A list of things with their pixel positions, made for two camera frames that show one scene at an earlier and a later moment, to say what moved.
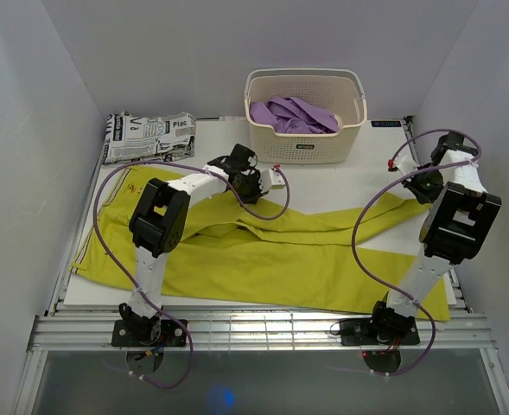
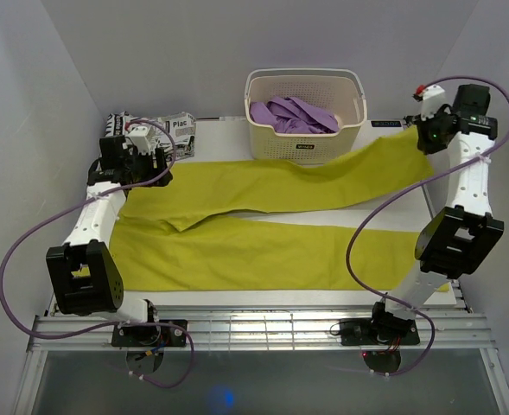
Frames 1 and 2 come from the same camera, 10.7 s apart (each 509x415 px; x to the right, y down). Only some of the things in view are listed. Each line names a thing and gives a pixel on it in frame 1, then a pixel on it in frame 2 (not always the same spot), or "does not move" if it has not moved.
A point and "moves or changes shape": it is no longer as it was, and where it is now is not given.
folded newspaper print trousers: x=132 y=138 does not move
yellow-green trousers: x=327 y=255 moves or changes shape
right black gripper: x=423 y=197 to x=424 y=146
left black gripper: x=257 y=194 to x=154 y=174
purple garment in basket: x=293 y=114 does not move
